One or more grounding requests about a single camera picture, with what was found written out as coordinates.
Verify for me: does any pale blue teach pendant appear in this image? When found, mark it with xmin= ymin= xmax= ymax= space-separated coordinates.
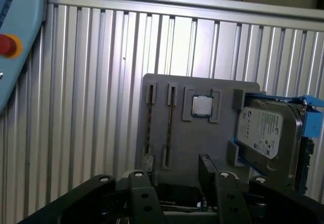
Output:
xmin=0 ymin=0 xmax=48 ymax=118

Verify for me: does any grey parts rack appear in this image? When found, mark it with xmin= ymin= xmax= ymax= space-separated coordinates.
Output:
xmin=135 ymin=73 xmax=266 ymax=186

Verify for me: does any silver CPU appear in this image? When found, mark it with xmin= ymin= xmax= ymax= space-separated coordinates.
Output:
xmin=191 ymin=95 xmax=215 ymax=118

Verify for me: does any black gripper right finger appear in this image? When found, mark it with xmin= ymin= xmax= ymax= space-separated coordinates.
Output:
xmin=198 ymin=154 xmax=324 ymax=224

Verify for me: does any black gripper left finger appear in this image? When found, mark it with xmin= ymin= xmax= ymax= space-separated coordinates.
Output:
xmin=15 ymin=154 xmax=165 ymax=224

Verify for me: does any blue disk carrier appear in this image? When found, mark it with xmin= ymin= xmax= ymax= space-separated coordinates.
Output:
xmin=227 ymin=91 xmax=323 ymax=195

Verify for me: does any silver hard disk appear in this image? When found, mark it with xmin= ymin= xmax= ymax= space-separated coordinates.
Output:
xmin=235 ymin=99 xmax=304 ymax=192

